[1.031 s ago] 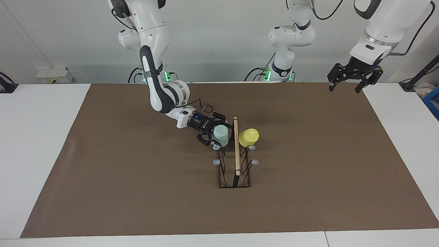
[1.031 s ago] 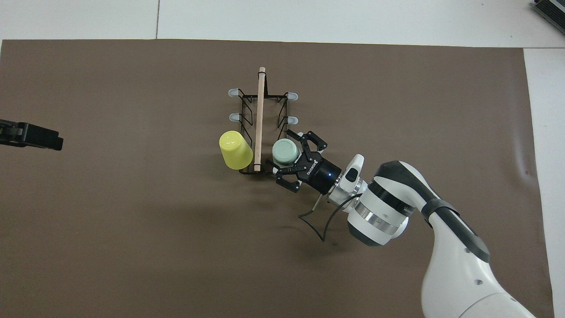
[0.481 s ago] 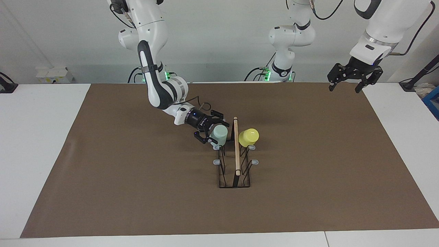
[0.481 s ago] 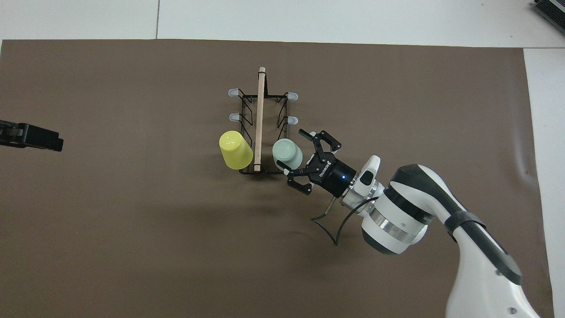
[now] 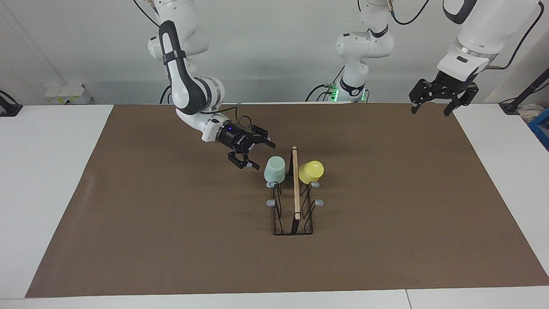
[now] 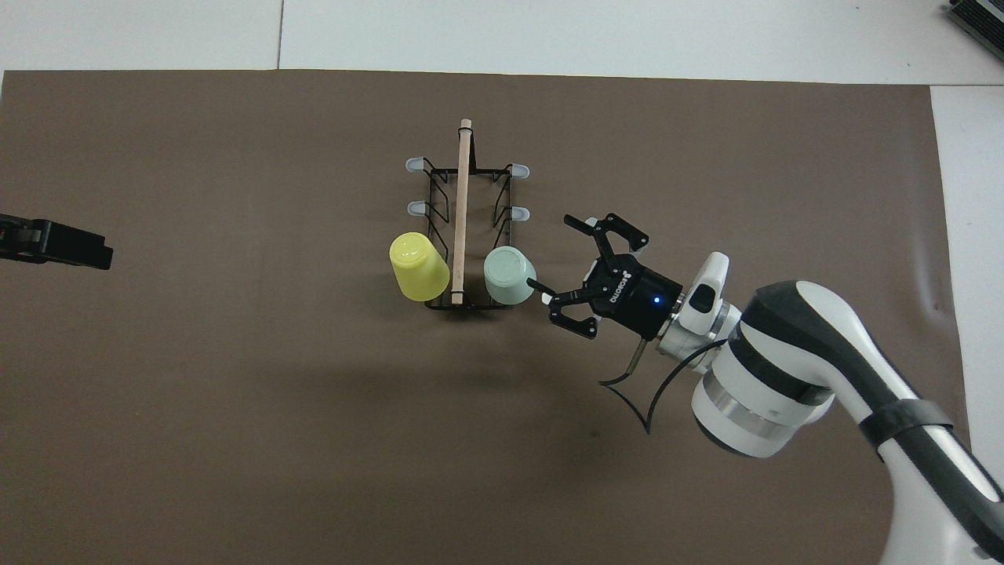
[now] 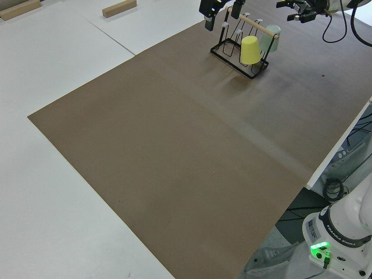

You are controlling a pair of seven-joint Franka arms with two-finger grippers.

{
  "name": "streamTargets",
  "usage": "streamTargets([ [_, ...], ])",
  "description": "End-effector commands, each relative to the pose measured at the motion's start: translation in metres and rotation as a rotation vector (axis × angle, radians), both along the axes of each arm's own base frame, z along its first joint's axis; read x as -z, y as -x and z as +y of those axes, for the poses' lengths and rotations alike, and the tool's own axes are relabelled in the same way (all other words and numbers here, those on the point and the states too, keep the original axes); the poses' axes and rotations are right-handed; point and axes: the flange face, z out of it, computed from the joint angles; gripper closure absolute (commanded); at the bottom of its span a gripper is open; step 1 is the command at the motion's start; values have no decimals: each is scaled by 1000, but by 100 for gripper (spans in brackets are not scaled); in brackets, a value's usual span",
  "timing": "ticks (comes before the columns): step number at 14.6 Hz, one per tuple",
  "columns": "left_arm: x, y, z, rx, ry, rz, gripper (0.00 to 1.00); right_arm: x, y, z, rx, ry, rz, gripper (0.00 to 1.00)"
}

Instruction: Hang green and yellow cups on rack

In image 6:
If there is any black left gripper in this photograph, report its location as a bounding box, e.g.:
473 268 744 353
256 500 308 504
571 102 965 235
0 213 113 270

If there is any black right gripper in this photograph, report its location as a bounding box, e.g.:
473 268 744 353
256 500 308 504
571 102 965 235
527 212 683 340

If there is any pale green plastic cup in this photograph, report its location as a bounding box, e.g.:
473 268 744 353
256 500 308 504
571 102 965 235
483 246 538 306

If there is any yellow plastic cup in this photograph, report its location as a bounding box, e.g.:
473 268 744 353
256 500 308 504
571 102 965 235
389 232 452 303

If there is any brown table mat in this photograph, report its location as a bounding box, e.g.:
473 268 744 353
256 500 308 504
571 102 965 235
0 69 981 565

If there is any grey ribbed device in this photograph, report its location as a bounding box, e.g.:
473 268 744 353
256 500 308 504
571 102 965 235
944 0 1004 62

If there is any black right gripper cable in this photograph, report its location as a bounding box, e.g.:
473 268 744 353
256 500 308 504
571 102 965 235
600 336 726 435

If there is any black wire cup rack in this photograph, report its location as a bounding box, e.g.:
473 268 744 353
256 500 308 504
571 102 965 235
406 118 531 311

